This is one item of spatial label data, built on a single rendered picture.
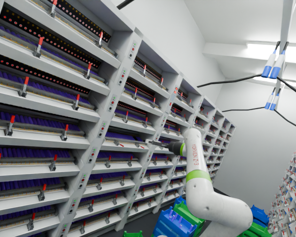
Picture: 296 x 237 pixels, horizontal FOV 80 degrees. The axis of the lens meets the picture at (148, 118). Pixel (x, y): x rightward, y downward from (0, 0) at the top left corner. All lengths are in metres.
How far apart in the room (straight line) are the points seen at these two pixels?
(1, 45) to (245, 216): 1.15
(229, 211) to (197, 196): 0.14
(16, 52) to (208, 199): 0.97
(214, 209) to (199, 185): 0.10
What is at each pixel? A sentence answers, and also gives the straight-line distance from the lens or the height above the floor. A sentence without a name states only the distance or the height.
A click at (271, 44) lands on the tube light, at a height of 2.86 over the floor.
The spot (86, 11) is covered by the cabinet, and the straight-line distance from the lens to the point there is 1.29.
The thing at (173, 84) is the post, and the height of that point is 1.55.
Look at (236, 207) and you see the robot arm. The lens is 0.87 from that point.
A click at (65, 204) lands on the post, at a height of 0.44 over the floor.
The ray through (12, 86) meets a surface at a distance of 1.02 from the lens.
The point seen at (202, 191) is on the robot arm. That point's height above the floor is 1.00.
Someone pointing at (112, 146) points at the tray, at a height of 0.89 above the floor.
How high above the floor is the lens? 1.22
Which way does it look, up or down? 2 degrees down
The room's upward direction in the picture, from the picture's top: 21 degrees clockwise
